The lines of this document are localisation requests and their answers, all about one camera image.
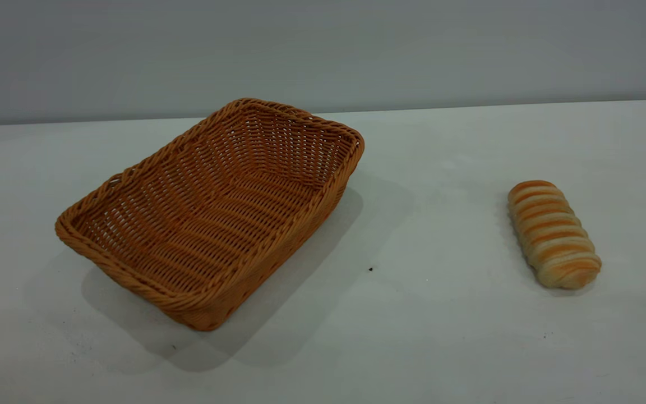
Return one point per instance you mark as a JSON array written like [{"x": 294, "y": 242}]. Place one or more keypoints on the orange woven wicker basket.
[{"x": 216, "y": 207}]

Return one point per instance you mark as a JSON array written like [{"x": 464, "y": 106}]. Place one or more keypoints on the striped bread roll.
[{"x": 553, "y": 235}]

